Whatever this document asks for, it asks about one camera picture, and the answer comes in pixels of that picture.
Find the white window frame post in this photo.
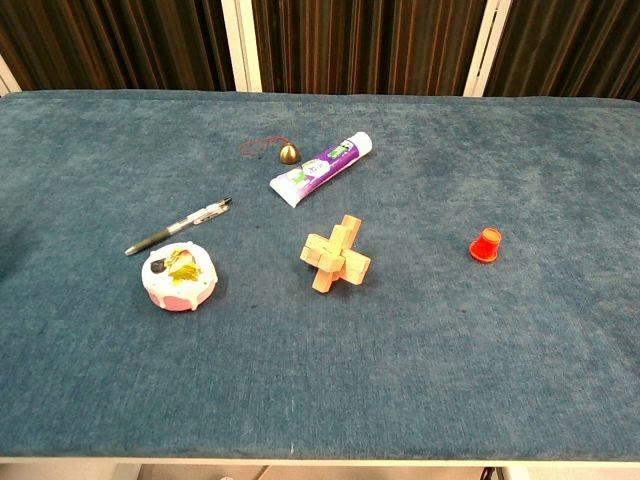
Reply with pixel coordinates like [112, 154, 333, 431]
[220, 0, 263, 93]
[0, 53, 23, 98]
[462, 0, 515, 98]

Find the black and clear gel pen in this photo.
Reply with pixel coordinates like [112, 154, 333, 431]
[124, 197, 233, 257]

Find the purple and white toothpaste tube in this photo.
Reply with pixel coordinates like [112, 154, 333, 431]
[268, 131, 374, 209]

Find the blue velvet table cloth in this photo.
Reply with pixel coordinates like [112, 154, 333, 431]
[0, 89, 640, 460]

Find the small red plastic cup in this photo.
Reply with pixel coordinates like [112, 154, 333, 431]
[468, 226, 503, 263]

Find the dark brown striped curtain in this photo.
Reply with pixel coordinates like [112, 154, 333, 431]
[0, 0, 640, 102]

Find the pink toy cake with icing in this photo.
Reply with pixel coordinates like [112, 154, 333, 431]
[140, 241, 220, 313]

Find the wooden interlocking burr puzzle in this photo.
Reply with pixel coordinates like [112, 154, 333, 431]
[299, 214, 373, 295]

